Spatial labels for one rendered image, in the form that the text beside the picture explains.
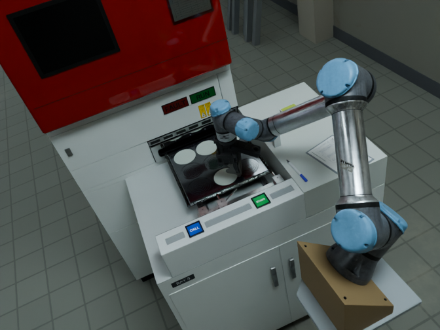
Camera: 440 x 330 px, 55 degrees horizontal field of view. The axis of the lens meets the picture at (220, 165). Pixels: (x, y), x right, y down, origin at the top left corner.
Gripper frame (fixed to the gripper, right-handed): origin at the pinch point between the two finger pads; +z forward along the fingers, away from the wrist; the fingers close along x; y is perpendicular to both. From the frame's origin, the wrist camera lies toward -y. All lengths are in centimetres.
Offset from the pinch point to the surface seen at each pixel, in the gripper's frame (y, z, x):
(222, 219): 2.2, -4.4, 27.2
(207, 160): 16.4, 1.4, -10.3
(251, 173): -4.1, 1.4, -1.7
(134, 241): 67, 52, -2
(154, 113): 38.0, -18.8, -19.3
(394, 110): -84, 91, -156
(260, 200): -10.6, -5.2, 19.0
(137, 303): 74, 91, 13
